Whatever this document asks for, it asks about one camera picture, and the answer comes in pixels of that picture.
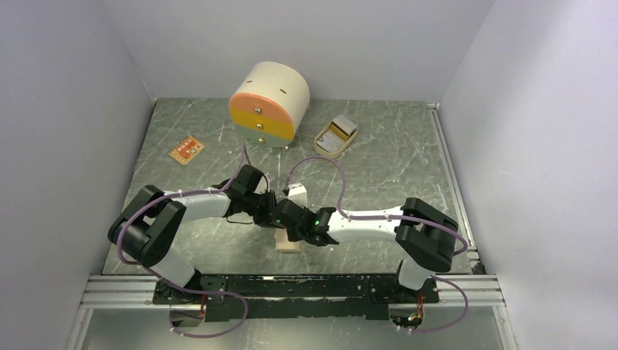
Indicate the beige oval card tray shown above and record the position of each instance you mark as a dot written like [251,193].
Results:
[335,137]

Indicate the beige leather card holder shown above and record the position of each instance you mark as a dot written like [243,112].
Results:
[283,244]

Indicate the orange patterned card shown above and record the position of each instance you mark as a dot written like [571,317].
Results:
[186,150]

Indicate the round pastel drawer cabinet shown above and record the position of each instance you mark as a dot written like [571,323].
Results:
[270,104]

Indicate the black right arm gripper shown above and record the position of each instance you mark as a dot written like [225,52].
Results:
[293,237]

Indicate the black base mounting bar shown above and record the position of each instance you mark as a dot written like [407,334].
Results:
[231,297]

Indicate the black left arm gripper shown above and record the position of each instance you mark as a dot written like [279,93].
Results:
[272,203]

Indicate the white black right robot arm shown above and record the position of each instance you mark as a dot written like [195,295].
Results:
[427,235]

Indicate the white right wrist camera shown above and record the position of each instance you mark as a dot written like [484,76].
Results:
[298,194]

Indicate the stack of cards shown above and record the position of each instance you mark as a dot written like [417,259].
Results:
[336,134]

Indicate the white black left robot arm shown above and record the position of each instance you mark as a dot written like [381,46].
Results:
[147,227]

